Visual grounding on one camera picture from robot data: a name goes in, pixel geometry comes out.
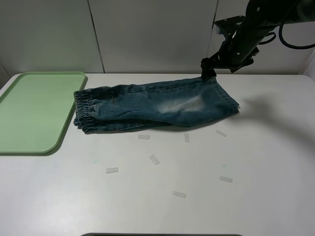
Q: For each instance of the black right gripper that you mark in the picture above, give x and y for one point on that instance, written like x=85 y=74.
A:
x=228 y=57

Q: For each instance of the children's blue denim shorts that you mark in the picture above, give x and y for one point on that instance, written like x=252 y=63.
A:
x=184 y=103

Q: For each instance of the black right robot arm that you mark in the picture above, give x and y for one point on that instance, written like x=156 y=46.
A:
x=263 y=22

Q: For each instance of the light green plastic tray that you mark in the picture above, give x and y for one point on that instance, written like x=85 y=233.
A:
x=35 y=110

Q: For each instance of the clear tape strip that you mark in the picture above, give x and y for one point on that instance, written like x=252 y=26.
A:
x=154 y=160
x=144 y=137
x=112 y=170
x=179 y=194
x=186 y=138
x=226 y=179
x=221 y=133

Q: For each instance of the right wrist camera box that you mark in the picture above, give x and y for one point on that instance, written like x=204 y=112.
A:
x=229 y=25

